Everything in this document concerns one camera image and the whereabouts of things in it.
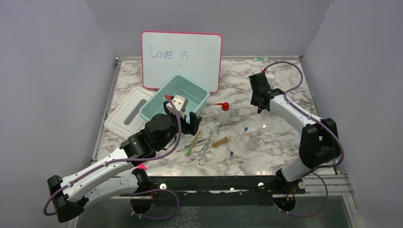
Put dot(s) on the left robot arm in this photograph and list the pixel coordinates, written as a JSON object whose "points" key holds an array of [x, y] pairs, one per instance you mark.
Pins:
{"points": [[118, 173]]}

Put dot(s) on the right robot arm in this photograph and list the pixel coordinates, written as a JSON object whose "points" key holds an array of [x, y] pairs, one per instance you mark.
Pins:
{"points": [[318, 137]]}

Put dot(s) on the pink framed whiteboard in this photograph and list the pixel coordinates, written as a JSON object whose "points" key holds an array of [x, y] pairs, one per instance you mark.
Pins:
{"points": [[195, 56]]}

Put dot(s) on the brown test tube brush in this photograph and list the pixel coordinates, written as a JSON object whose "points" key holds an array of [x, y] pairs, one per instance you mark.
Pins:
{"points": [[221, 141]]}

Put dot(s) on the white bin lid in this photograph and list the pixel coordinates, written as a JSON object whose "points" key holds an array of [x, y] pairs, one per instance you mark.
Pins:
{"points": [[125, 120]]}

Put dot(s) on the teal plastic bin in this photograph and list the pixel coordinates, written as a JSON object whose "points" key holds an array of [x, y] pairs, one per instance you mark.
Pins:
{"points": [[178, 85]]}

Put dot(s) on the metal crucible tongs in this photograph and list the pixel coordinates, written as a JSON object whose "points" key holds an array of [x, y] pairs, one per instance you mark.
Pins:
{"points": [[200, 155]]}

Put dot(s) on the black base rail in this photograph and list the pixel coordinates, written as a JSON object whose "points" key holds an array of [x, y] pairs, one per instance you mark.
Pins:
{"points": [[205, 191]]}

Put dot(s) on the pink highlighter marker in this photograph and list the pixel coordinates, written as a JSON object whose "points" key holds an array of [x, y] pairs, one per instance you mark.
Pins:
{"points": [[141, 166]]}

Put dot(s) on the red cap wash bottle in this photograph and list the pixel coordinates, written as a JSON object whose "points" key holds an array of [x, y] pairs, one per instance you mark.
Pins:
{"points": [[224, 112]]}

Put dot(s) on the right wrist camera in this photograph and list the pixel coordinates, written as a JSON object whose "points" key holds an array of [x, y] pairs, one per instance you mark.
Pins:
{"points": [[270, 76]]}

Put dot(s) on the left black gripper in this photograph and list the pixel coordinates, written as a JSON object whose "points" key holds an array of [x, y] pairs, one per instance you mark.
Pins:
{"points": [[192, 128]]}

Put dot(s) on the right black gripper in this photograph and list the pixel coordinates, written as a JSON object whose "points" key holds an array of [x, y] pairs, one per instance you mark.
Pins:
{"points": [[253, 101]]}

